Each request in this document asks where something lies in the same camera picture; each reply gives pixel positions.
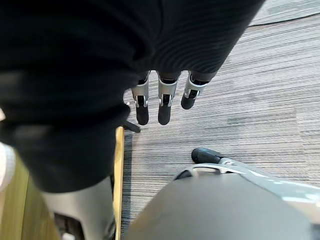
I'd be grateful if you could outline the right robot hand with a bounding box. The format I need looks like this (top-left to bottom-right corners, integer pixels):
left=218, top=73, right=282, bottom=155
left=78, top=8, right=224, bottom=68
left=0, top=0, right=266, bottom=240

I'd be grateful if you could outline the silver robot leg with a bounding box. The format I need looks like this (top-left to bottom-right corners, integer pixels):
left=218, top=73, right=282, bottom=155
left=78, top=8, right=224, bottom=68
left=119, top=157, right=320, bottom=240

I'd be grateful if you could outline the black floor cable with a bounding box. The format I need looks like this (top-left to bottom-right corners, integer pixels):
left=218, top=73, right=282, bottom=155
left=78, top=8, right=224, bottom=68
left=249, top=12, right=320, bottom=27

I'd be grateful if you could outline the white slipper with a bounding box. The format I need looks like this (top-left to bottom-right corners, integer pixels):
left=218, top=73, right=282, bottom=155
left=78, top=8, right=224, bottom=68
left=0, top=107, right=17, bottom=192

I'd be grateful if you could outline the dark robot foot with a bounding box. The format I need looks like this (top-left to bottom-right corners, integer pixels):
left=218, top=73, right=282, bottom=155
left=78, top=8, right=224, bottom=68
left=190, top=147, right=224, bottom=165

